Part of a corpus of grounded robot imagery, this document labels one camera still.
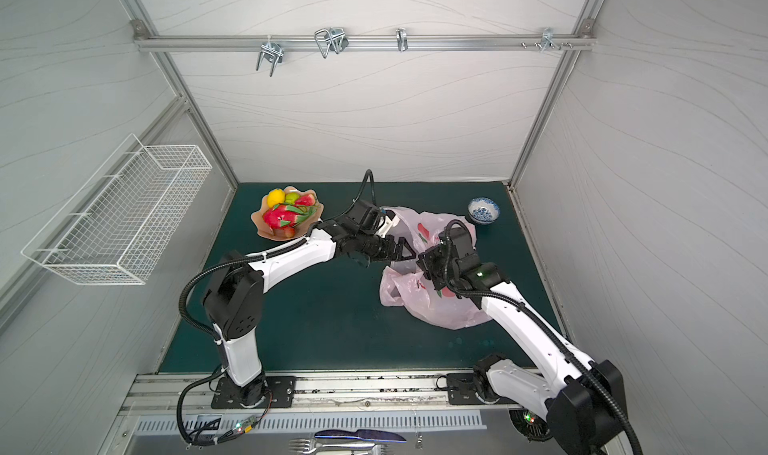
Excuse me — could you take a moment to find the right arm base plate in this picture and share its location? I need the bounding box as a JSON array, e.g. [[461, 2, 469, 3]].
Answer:
[[436, 372, 516, 406]]

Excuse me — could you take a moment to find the dark blue knife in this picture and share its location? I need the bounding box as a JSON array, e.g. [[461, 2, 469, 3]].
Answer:
[[314, 429, 406, 444]]

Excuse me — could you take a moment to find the yellow lemon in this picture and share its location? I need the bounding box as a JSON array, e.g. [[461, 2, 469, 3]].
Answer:
[[266, 189, 286, 209]]

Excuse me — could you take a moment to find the white wire basket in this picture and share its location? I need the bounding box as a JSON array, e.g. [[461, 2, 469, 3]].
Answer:
[[21, 134, 212, 286]]

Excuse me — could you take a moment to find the silver fork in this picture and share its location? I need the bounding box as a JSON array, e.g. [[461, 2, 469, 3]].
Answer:
[[288, 439, 393, 455]]

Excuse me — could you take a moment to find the pink dragon fruit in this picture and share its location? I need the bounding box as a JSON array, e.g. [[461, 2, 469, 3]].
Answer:
[[262, 204, 314, 230]]

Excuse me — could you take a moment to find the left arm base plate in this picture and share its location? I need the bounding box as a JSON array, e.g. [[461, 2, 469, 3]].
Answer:
[[211, 375, 297, 409]]

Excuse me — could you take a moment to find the aluminium cross rail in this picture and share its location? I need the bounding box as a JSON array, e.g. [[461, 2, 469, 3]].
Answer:
[[134, 33, 597, 53]]

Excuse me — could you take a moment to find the metal hook clamp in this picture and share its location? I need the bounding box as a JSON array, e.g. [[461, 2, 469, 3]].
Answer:
[[256, 39, 284, 77], [314, 27, 349, 59], [395, 28, 408, 53], [520, 28, 573, 53]]

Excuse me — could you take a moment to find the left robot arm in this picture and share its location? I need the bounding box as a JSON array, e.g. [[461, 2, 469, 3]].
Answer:
[[178, 219, 417, 407]]

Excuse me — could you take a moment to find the pink wavy fruit plate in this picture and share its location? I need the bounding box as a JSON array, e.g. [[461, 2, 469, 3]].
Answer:
[[250, 186, 324, 242]]

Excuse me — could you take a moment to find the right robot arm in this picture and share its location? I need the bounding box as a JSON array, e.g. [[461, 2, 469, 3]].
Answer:
[[417, 242, 643, 454]]

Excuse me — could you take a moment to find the blue white ceramic bowl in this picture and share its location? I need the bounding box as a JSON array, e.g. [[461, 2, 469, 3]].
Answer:
[[467, 197, 501, 225]]

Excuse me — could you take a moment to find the pink printed plastic bag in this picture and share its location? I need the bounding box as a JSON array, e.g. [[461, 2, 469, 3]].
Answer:
[[379, 206, 493, 331]]

